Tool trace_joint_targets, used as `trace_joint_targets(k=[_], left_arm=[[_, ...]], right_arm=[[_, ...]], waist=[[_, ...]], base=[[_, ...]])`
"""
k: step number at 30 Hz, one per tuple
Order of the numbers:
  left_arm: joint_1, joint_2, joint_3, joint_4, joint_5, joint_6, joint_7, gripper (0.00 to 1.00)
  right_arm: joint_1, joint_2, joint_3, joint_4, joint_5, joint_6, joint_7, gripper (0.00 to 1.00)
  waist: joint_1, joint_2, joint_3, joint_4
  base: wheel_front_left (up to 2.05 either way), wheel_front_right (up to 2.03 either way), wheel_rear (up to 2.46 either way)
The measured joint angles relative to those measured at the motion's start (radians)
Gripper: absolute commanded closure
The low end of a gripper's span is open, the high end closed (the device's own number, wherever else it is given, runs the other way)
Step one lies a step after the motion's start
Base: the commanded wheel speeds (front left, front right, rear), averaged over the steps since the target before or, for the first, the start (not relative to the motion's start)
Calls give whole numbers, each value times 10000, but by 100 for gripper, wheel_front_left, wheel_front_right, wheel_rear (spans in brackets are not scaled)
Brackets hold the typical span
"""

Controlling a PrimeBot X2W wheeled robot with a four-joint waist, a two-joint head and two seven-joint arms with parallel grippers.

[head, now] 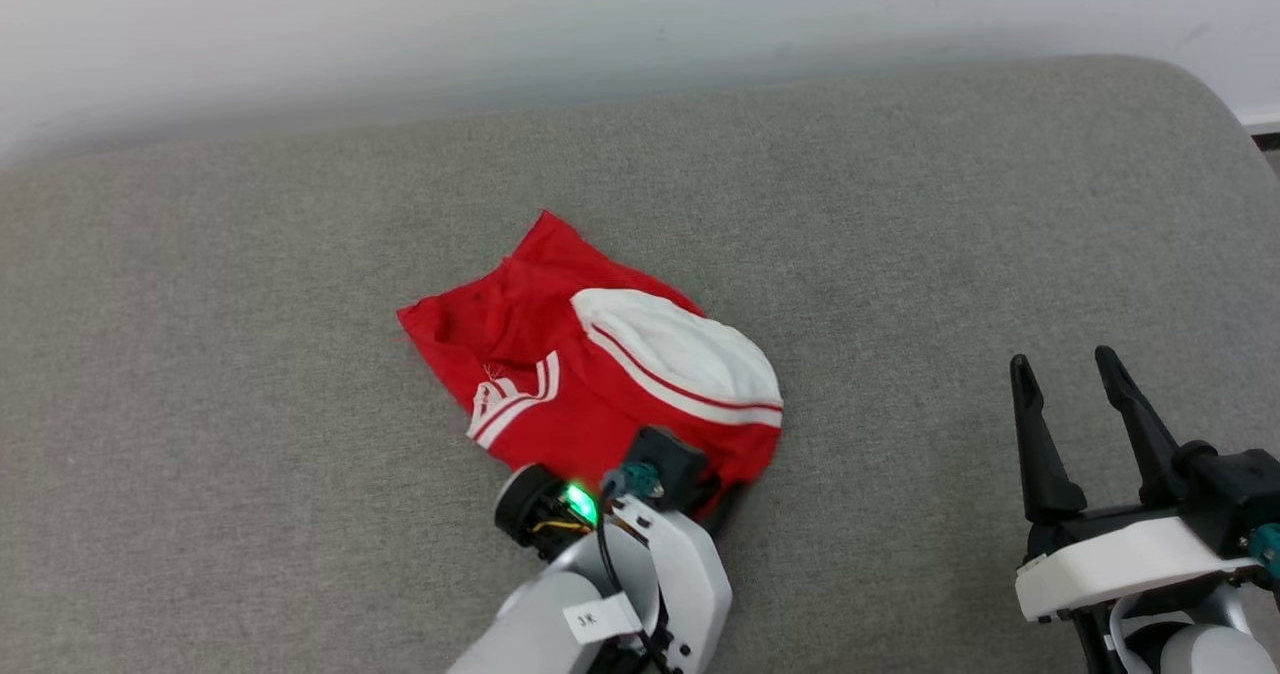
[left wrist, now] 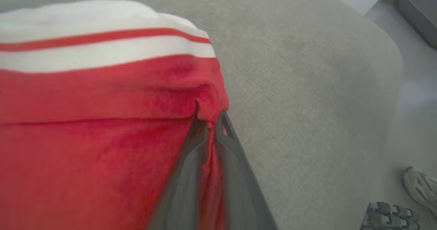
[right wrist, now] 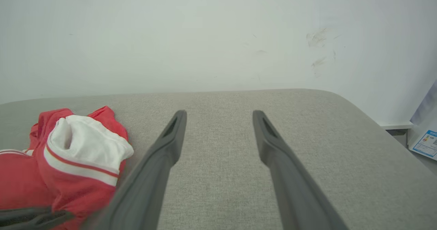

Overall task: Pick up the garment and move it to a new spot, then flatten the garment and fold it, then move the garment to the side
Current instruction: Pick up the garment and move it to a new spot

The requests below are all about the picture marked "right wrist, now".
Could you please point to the blue energy label sticker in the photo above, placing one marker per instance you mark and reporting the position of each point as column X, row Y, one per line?
column 426, row 144

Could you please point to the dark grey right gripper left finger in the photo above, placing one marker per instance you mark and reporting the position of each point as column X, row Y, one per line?
column 146, row 182

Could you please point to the red basketball jersey white trim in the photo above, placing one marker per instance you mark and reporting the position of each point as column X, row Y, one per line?
column 75, row 189

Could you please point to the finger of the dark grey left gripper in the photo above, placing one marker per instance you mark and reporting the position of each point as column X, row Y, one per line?
column 30, row 217

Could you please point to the white appliance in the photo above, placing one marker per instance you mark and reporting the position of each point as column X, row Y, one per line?
column 428, row 120

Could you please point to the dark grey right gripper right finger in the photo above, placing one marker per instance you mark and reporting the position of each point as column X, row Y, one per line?
column 293, row 189

